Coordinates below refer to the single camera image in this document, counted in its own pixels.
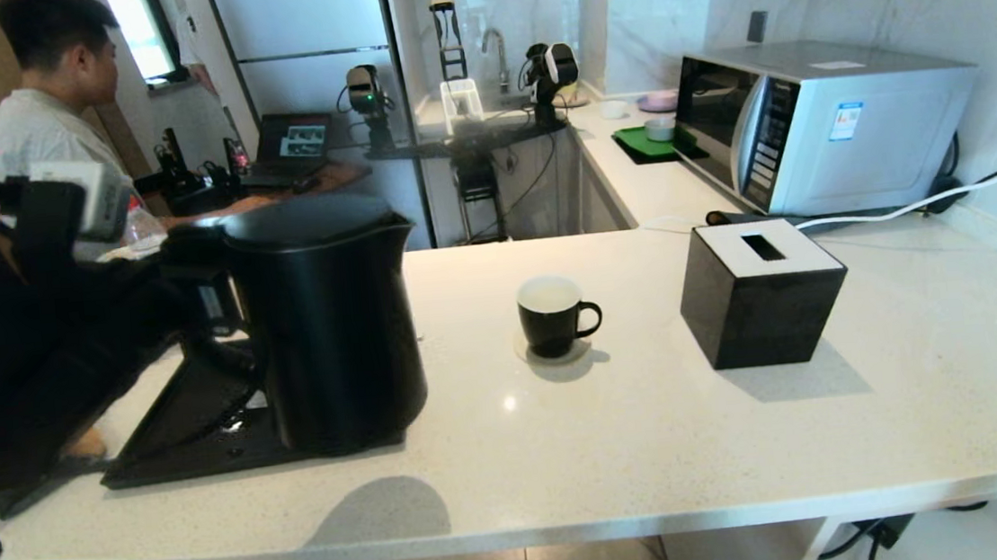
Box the black electric kettle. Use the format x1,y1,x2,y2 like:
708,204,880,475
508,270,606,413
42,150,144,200
158,186,435,468

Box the clear water bottle red cap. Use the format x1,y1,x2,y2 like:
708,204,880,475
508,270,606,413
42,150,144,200
121,191,172,254

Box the black serving tray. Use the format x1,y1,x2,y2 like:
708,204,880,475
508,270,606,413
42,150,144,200
90,324,412,492

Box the brown cork pad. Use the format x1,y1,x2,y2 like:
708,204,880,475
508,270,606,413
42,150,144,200
60,427,109,463

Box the brown wooden desk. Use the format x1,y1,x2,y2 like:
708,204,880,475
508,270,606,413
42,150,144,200
174,160,376,223

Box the black laptop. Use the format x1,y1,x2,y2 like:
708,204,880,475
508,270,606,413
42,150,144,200
239,110,339,192

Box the man in grey t-shirt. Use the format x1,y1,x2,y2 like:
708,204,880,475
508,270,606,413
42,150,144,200
0,0,146,271

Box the black framed window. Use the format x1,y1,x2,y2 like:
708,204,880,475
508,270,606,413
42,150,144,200
102,0,194,96

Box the round clear coaster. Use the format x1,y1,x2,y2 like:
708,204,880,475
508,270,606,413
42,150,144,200
513,326,595,371

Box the black mug white inside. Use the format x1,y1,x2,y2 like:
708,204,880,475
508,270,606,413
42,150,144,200
515,271,606,362

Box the chrome kitchen faucet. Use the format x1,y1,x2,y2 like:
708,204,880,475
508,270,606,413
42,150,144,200
479,27,512,97

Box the white base cabinet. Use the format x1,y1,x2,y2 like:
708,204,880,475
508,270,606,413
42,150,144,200
571,124,639,236

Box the green tray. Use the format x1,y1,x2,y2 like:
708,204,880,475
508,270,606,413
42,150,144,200
612,122,706,170

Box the purple plate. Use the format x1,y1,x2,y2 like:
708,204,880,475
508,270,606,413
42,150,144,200
636,90,681,117

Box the black tissue box white top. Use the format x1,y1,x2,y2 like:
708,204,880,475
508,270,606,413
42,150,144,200
673,214,856,375

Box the silver microwave oven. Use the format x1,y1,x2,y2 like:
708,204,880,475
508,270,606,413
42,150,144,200
664,25,991,231

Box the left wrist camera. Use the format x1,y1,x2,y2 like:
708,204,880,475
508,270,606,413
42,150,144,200
0,155,137,271

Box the white wire rack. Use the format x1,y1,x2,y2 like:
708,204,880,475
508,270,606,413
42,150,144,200
440,78,486,138

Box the black clamp frame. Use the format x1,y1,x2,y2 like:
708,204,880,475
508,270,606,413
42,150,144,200
429,0,470,85

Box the white power cable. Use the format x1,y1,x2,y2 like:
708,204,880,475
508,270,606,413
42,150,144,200
785,105,997,234

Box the black plug and cables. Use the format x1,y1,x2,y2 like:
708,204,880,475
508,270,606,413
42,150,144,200
813,501,997,560

